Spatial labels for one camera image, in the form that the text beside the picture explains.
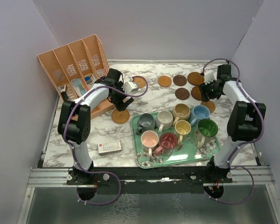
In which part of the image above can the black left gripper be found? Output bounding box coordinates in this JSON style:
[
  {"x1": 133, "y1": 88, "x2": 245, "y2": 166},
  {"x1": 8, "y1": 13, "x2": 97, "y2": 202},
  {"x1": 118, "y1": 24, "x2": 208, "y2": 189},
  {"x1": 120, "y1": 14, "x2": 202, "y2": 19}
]
[{"x1": 110, "y1": 81, "x2": 133, "y2": 111}]

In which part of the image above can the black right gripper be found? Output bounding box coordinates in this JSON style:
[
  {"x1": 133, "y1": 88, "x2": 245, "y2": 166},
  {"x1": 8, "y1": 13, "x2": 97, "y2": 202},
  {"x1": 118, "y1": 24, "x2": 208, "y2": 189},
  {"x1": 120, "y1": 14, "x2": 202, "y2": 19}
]
[{"x1": 198, "y1": 78, "x2": 221, "y2": 102}]

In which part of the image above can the light wooden coaster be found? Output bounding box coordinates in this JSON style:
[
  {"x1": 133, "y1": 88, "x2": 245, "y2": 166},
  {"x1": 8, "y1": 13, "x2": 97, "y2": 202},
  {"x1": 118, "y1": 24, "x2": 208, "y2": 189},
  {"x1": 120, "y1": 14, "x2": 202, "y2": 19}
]
[{"x1": 200, "y1": 101, "x2": 216, "y2": 113}]

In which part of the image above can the dark walnut wooden coaster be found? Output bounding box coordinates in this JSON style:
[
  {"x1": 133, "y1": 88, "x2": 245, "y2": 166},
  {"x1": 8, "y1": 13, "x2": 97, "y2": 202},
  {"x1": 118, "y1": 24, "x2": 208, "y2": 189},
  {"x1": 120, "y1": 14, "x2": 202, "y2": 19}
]
[{"x1": 173, "y1": 75, "x2": 187, "y2": 86}]

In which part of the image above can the green floral tray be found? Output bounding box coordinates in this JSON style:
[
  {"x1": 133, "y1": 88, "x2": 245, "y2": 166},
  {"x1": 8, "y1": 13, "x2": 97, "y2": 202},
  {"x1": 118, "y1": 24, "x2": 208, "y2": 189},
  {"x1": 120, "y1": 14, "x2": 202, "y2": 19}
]
[{"x1": 131, "y1": 114, "x2": 221, "y2": 169}]

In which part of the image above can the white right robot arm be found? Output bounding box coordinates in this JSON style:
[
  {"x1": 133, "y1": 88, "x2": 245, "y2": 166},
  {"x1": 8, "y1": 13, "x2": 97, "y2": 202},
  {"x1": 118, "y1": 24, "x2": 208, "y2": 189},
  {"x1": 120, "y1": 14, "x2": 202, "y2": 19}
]
[{"x1": 199, "y1": 63, "x2": 266, "y2": 182}]

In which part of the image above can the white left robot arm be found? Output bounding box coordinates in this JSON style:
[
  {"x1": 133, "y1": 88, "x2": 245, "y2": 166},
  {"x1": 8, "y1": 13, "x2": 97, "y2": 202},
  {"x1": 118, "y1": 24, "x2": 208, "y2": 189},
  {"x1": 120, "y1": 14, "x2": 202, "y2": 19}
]
[{"x1": 57, "y1": 69, "x2": 138, "y2": 184}]

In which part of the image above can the blue ceramic mug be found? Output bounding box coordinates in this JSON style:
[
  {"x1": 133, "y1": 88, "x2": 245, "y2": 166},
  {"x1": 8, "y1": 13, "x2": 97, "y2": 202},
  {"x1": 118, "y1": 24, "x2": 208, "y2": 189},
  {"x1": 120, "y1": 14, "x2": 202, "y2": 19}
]
[{"x1": 189, "y1": 105, "x2": 210, "y2": 126}]

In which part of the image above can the orange plastic file organizer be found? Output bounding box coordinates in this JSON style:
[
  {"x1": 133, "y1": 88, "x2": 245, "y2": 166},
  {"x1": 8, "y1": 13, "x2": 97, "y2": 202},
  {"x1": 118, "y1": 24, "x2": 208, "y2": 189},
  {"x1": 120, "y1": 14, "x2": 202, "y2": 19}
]
[{"x1": 37, "y1": 35, "x2": 116, "y2": 119}]

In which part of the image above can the tan ceramic mug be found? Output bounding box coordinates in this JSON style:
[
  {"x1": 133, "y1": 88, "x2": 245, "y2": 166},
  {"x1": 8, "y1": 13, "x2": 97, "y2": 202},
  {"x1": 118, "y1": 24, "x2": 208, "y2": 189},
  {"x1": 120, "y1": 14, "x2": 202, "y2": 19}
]
[{"x1": 172, "y1": 104, "x2": 190, "y2": 125}]

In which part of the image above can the green floral mug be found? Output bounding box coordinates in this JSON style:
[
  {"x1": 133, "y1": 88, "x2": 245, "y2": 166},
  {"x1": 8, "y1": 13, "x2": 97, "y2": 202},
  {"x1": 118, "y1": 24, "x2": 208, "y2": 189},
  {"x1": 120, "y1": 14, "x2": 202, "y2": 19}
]
[{"x1": 193, "y1": 119, "x2": 218, "y2": 149}]

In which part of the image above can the yellow ceramic mug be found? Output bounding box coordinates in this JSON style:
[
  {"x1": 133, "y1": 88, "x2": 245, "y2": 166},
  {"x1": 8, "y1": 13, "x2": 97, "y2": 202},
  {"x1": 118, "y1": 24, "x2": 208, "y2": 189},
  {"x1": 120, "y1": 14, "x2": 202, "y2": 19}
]
[{"x1": 174, "y1": 120, "x2": 191, "y2": 146}]

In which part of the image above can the grey ceramic mug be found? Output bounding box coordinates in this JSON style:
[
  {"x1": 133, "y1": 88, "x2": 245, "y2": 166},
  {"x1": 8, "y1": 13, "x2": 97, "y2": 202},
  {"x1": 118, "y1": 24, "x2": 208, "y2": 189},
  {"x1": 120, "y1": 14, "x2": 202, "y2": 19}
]
[{"x1": 135, "y1": 113, "x2": 156, "y2": 135}]

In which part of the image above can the cream ceramic mug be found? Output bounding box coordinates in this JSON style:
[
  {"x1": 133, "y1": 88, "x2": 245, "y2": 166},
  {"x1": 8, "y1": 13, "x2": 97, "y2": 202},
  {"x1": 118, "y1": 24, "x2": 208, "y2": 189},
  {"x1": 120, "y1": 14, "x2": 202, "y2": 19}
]
[{"x1": 156, "y1": 111, "x2": 173, "y2": 133}]

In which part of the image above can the red ceramic mug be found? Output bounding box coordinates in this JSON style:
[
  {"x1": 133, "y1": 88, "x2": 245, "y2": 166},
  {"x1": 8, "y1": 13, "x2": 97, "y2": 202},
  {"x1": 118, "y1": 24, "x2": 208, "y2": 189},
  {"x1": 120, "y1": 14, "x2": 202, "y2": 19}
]
[{"x1": 154, "y1": 132, "x2": 178, "y2": 156}]

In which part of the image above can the white small card box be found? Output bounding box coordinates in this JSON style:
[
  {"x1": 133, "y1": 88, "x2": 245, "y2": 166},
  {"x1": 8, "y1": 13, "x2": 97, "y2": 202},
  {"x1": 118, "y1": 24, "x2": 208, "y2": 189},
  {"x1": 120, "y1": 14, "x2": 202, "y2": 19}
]
[{"x1": 98, "y1": 140, "x2": 122, "y2": 155}]

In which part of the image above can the pink ceramic mug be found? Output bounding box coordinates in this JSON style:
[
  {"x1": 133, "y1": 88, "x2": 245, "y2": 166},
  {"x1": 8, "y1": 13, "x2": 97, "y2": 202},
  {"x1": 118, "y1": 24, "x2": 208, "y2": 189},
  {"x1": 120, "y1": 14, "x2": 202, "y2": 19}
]
[{"x1": 140, "y1": 131, "x2": 159, "y2": 156}]

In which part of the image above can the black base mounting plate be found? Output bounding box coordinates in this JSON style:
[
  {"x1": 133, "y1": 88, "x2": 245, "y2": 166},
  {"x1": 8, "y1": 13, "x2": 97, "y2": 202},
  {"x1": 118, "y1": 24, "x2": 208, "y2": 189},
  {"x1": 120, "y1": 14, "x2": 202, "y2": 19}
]
[{"x1": 37, "y1": 158, "x2": 234, "y2": 203}]

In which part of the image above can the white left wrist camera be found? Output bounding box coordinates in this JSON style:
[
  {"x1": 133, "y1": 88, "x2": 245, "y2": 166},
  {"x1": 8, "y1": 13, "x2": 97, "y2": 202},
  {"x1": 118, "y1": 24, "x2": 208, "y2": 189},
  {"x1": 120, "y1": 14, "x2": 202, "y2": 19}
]
[{"x1": 122, "y1": 81, "x2": 139, "y2": 94}]

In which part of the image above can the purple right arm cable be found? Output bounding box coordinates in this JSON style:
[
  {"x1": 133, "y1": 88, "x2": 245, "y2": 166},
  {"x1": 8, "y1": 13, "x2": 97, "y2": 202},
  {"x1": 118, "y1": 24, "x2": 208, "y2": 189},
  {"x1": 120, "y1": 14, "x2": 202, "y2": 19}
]
[{"x1": 202, "y1": 58, "x2": 266, "y2": 205}]

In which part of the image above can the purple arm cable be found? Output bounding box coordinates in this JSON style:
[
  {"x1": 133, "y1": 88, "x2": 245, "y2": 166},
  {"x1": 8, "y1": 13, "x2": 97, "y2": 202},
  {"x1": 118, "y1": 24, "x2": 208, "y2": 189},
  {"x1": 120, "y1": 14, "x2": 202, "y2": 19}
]
[
  {"x1": 202, "y1": 58, "x2": 266, "y2": 205},
  {"x1": 63, "y1": 76, "x2": 149, "y2": 206}
]

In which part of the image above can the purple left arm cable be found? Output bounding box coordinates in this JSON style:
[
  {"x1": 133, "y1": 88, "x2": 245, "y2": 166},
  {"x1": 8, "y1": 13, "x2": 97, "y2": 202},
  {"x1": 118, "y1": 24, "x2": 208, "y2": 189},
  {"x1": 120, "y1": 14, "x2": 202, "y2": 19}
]
[{"x1": 63, "y1": 76, "x2": 149, "y2": 206}]

